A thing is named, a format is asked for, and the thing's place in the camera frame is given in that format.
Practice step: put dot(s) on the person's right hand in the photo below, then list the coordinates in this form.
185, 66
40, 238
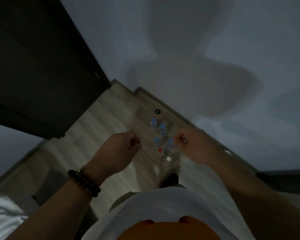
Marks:
200, 147

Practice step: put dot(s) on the person's left hand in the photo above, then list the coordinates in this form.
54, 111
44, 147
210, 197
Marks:
113, 153

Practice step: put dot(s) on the person's right fingers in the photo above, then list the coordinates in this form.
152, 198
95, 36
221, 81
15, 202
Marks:
180, 139

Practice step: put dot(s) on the person's left fingers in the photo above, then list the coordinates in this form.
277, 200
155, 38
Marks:
135, 142

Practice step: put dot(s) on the person's right forearm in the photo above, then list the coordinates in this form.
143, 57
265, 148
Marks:
260, 202

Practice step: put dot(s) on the person's left forearm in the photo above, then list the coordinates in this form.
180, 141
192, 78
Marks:
62, 212

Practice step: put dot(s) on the cluster of clear plastic bottles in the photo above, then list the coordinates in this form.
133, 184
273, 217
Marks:
162, 139

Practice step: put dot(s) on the small black round disc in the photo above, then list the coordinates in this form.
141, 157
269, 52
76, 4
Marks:
158, 111

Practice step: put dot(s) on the black shoe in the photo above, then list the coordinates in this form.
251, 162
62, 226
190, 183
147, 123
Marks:
172, 179

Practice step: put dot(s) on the small white oval object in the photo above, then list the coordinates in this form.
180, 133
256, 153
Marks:
227, 152

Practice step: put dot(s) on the white t-shirt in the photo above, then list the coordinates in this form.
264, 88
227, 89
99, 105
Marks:
165, 204

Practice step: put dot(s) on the orange rounded object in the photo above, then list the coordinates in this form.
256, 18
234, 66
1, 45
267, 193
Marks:
168, 231

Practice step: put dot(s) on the dark low furniture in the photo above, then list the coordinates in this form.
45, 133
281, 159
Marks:
285, 181

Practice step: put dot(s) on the dark wooden wardrobe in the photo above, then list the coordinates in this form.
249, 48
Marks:
35, 64

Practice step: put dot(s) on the white bedding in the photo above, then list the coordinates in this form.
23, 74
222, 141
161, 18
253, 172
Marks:
2, 217

